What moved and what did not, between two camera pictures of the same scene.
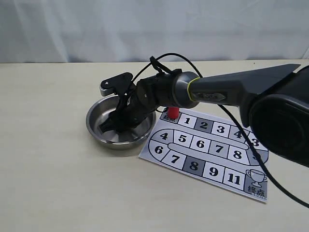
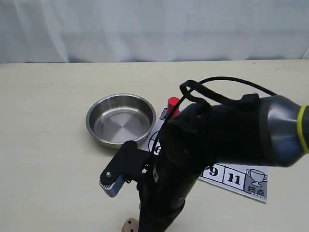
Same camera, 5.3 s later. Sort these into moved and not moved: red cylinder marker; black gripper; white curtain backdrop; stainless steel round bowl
Moved: black gripper
Not moved: stainless steel round bowl; white curtain backdrop; red cylinder marker
